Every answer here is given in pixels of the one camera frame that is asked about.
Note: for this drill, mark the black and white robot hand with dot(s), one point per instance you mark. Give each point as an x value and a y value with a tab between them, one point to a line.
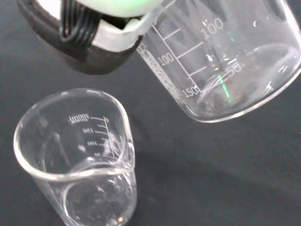
80	35

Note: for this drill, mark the black table cloth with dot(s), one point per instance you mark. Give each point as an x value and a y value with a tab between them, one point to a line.
211	179

